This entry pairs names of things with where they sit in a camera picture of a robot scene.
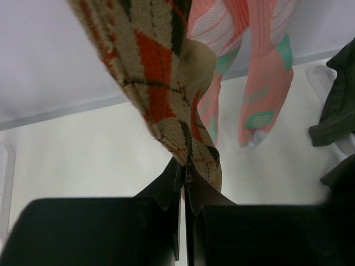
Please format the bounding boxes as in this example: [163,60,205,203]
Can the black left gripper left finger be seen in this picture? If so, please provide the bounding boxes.
[1,159,182,265]

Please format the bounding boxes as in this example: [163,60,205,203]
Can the silver clothes rack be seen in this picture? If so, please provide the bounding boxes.
[1,61,354,224]

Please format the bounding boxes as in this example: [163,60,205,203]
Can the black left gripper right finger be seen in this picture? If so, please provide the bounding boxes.
[184,165,354,265]

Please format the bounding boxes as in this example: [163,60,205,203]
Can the olive green hanging garment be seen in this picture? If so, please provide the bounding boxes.
[307,40,354,190]

